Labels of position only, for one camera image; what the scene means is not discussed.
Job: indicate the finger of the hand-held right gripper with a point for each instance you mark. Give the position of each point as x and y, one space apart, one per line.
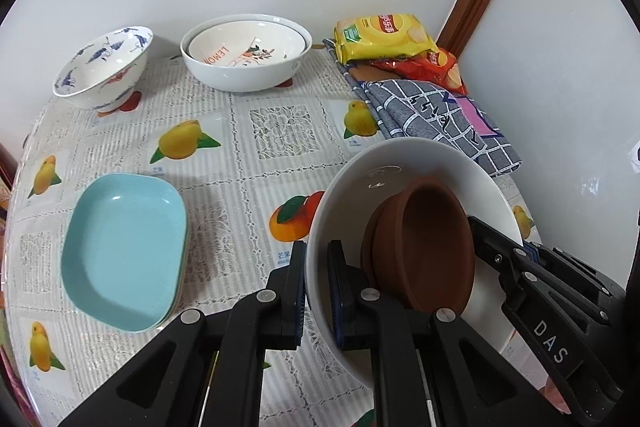
495 247
535 253

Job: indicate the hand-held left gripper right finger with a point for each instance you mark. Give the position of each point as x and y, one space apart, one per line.
336 307

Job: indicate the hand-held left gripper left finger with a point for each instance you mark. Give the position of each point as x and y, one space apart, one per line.
299 292

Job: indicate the small brown bowl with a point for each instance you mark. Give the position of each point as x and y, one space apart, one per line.
435 247
370 252

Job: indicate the blue square plate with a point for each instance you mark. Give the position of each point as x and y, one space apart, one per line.
125 252

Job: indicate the grey checked cloth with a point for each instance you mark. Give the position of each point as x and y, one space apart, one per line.
425 112

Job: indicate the red chips bag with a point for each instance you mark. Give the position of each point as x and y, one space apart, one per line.
440 67

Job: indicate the large white bowl grey scrolls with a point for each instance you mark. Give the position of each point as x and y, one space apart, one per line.
240 77

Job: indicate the yellow chips bag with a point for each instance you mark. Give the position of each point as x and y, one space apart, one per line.
380 39

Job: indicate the white bowl orange print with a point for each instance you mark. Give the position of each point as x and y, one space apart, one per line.
225 52

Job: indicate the blue and white patterned bowl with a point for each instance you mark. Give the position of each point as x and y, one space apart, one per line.
100 72

